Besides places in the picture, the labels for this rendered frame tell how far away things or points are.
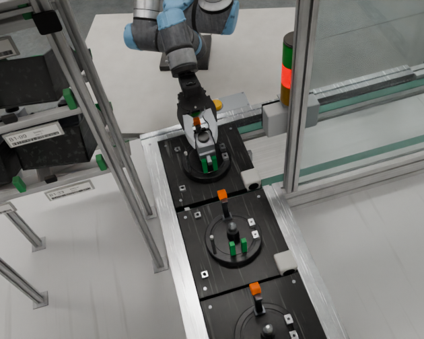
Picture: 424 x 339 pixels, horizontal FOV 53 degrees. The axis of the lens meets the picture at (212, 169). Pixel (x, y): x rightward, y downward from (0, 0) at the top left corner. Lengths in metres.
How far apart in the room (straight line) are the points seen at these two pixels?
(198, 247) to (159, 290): 0.17
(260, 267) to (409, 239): 0.43
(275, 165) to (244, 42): 0.66
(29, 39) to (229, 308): 3.07
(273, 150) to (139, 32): 0.52
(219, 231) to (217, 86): 0.68
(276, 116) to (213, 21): 0.65
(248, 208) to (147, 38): 0.56
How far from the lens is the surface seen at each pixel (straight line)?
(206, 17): 1.53
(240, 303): 1.01
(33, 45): 3.67
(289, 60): 0.86
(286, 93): 0.92
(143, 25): 1.30
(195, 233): 1.09
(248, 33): 1.82
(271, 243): 1.07
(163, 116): 1.52
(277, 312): 0.99
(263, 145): 1.31
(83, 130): 0.84
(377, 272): 1.20
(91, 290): 1.22
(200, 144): 1.11
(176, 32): 1.16
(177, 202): 1.15
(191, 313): 1.03
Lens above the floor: 1.93
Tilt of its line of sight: 53 degrees down
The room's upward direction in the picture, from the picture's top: 9 degrees counter-clockwise
